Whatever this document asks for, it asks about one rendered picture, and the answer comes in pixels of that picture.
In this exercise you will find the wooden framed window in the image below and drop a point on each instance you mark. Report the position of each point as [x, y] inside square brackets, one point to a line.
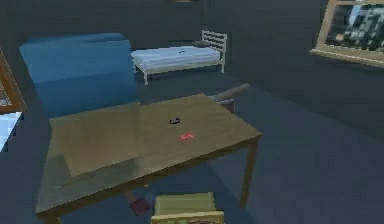
[353, 31]

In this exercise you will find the white bed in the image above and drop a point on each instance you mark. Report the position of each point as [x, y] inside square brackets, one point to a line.
[173, 58]

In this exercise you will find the grey pillow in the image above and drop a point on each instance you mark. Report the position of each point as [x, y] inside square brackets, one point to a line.
[201, 43]

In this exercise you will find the blue sofa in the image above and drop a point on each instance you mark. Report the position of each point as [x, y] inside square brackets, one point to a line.
[80, 70]

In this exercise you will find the dark red cushion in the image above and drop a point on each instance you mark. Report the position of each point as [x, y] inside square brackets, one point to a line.
[140, 205]

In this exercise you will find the yellow wooden chair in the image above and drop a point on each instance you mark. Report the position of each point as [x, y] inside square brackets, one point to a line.
[186, 208]

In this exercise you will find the small red object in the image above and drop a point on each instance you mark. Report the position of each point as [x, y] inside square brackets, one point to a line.
[187, 136]

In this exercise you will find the brown wooden table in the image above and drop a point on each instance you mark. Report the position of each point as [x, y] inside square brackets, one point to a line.
[133, 143]

